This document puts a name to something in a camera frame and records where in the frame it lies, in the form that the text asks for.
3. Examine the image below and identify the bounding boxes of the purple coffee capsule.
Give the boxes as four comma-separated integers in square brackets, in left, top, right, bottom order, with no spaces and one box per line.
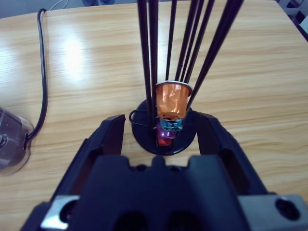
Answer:
[155,125,178,140]

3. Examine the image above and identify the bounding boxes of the orange coffee capsule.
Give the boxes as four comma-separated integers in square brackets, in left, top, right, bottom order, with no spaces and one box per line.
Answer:
[155,80,193,121]

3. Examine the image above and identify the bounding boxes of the black capsule holder with rods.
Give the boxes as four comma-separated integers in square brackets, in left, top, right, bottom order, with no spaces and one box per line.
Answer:
[128,0,245,157]

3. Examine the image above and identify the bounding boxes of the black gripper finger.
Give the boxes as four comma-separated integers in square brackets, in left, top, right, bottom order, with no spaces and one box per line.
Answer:
[51,114,126,200]
[197,112,268,195]

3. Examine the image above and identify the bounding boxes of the clear water tank dark lid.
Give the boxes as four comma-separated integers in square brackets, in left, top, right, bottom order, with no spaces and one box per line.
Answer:
[0,107,34,176]

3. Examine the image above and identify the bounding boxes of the blue coffee capsule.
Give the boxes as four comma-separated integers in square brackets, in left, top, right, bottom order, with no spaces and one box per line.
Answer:
[160,119,185,132]

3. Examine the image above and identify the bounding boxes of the red coffee capsule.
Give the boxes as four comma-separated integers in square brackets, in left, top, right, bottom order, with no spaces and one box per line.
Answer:
[157,137,173,147]

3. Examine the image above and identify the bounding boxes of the black power cable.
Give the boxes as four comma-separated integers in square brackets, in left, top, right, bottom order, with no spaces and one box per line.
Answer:
[24,8,49,151]

